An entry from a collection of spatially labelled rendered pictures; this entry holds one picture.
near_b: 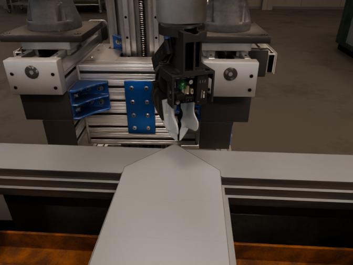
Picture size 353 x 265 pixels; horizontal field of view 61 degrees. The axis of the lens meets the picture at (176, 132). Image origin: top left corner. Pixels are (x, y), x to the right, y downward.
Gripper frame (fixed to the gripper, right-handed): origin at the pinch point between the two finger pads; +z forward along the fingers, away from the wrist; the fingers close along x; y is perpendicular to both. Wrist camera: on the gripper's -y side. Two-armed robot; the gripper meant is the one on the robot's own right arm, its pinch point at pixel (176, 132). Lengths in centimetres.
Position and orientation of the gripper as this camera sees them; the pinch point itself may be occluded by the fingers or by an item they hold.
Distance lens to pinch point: 56.9
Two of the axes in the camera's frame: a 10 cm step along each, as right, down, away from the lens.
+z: 0.0, 8.7, 4.9
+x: 9.3, -1.8, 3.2
